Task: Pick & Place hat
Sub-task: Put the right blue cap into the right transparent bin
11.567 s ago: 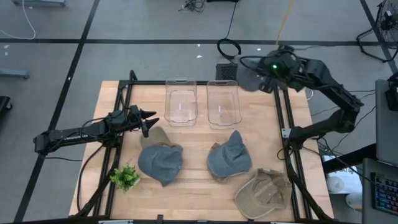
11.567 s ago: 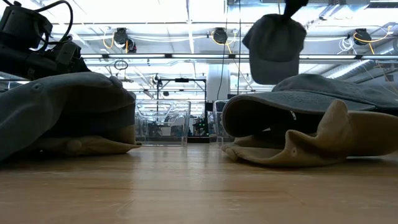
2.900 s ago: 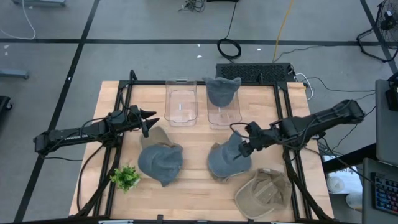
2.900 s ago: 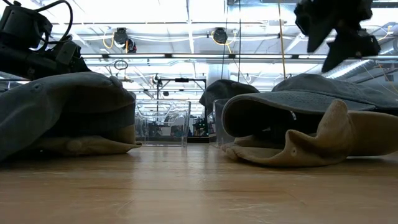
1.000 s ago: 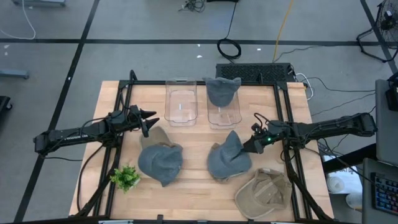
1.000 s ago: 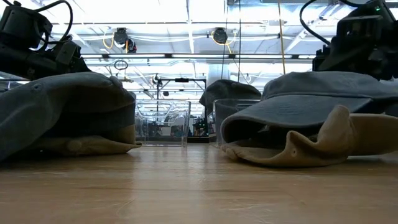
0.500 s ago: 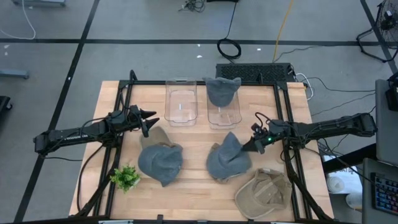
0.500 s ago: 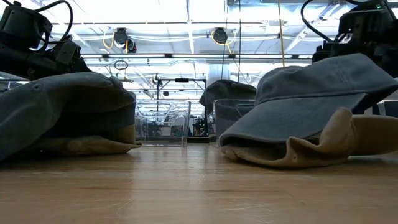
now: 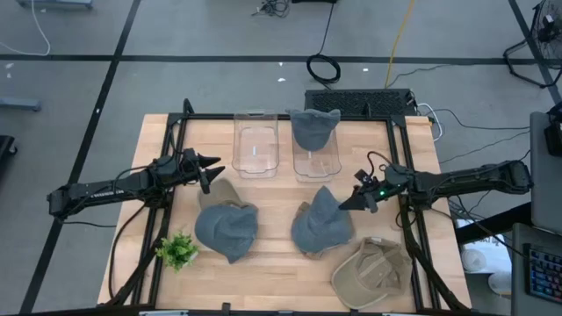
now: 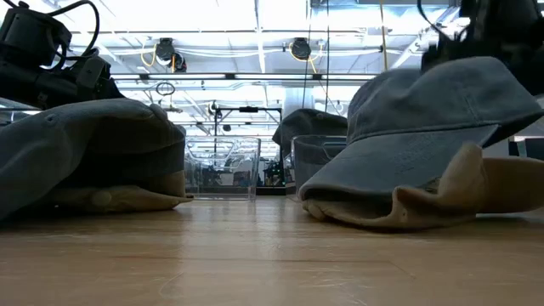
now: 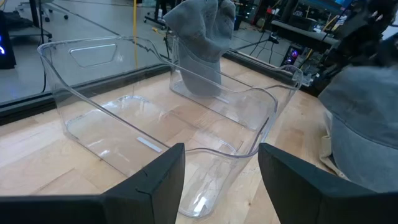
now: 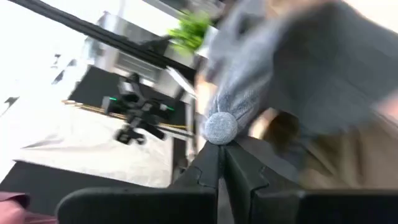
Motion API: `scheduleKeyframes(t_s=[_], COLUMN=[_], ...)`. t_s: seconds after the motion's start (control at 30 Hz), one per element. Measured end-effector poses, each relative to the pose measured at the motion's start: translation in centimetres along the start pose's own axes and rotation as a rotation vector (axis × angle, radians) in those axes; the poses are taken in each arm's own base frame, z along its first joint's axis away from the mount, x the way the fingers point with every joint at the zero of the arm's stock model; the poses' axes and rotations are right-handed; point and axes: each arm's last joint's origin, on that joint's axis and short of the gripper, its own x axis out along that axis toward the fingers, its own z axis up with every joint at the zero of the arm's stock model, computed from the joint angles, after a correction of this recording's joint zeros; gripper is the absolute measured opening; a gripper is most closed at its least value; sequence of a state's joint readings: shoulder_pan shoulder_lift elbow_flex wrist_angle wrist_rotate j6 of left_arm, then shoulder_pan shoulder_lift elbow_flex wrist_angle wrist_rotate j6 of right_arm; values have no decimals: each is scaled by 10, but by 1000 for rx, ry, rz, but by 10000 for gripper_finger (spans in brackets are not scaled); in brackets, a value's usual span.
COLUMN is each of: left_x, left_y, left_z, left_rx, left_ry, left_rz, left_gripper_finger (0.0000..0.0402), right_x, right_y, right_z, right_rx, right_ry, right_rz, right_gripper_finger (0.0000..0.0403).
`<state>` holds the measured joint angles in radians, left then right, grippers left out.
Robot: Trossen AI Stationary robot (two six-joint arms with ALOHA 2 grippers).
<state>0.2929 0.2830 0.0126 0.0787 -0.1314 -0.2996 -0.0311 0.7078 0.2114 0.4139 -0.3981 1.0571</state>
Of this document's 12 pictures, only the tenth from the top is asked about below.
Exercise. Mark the blue denim cap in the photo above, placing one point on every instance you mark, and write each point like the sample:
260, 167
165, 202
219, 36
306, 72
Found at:
425, 127
306, 123
64, 140

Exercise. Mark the beige cotton cap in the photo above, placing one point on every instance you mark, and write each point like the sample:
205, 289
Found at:
514, 183
127, 197
425, 208

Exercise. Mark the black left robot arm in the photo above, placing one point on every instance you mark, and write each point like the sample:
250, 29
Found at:
30, 34

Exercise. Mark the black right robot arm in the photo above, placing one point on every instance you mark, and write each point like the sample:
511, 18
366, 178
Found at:
506, 13

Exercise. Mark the black monitor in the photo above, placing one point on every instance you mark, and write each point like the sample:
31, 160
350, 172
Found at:
527, 149

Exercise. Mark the clear plastic bin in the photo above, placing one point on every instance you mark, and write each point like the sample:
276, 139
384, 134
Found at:
314, 166
223, 170

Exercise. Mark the linear ceiling light strip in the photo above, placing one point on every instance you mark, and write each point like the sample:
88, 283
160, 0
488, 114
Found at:
255, 77

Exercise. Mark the distant black metal frame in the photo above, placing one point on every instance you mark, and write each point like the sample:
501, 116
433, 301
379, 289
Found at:
248, 109

